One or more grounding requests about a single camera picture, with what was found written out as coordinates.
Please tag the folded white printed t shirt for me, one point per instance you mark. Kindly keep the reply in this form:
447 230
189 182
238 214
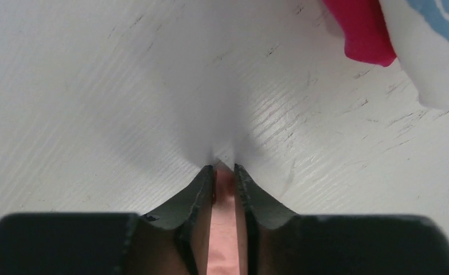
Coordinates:
419 33

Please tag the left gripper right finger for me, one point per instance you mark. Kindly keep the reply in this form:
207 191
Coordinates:
260 219

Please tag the pink t shirt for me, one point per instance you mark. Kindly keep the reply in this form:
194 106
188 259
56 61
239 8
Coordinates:
223 254

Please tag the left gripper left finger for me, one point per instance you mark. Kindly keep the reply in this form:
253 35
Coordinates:
174 237

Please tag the folded red t shirt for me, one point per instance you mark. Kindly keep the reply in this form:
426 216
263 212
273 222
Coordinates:
366 36

